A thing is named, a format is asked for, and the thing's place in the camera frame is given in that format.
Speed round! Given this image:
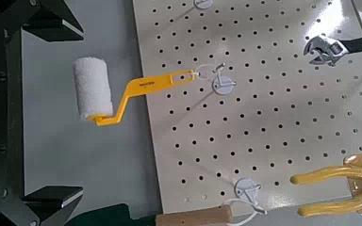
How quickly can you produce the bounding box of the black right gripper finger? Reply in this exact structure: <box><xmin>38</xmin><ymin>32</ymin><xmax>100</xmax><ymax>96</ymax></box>
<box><xmin>22</xmin><ymin>0</ymin><xmax>85</xmax><ymax>42</ymax></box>
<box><xmin>22</xmin><ymin>185</ymin><xmax>84</xmax><ymax>226</ymax></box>

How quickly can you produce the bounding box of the white hanging loop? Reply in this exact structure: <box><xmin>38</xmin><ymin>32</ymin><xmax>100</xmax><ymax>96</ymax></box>
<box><xmin>193</xmin><ymin>63</ymin><xmax>217</xmax><ymax>81</ymax></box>
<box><xmin>221</xmin><ymin>197</ymin><xmax>268</xmax><ymax>226</ymax></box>

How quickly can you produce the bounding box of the white pegboard hook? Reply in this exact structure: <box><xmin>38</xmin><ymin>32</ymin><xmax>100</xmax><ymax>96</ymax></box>
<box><xmin>193</xmin><ymin>0</ymin><xmax>214</xmax><ymax>9</ymax></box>
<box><xmin>211</xmin><ymin>61</ymin><xmax>238</xmax><ymax>96</ymax></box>
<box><xmin>234</xmin><ymin>178</ymin><xmax>268</xmax><ymax>216</ymax></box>

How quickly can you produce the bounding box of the beige metal pegboard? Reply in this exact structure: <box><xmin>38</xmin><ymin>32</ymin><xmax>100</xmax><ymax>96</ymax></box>
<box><xmin>131</xmin><ymin>0</ymin><xmax>362</xmax><ymax>218</ymax></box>

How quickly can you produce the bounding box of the white paint roller yellow handle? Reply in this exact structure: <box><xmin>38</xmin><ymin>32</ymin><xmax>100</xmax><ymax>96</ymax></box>
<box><xmin>72</xmin><ymin>56</ymin><xmax>196</xmax><ymax>127</ymax></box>

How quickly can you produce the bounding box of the green trowel wooden handle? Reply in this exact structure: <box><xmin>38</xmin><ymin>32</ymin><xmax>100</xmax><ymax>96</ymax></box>
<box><xmin>72</xmin><ymin>202</ymin><xmax>234</xmax><ymax>226</ymax></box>

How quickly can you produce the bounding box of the black handled adjustable wrench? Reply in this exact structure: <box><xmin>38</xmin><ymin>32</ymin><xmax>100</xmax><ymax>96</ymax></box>
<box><xmin>303</xmin><ymin>32</ymin><xmax>362</xmax><ymax>68</ymax></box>

